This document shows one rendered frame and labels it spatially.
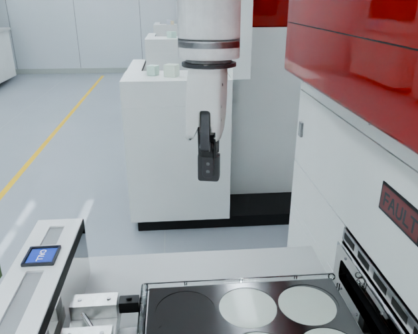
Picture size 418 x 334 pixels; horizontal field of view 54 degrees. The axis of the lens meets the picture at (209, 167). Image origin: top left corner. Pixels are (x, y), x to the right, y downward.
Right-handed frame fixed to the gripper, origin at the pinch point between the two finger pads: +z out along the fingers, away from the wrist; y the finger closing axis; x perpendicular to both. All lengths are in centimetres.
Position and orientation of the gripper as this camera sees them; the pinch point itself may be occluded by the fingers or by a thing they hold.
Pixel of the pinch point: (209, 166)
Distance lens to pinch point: 62.1
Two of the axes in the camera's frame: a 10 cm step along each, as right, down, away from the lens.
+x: 9.9, 0.4, -1.1
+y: -1.2, 3.5, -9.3
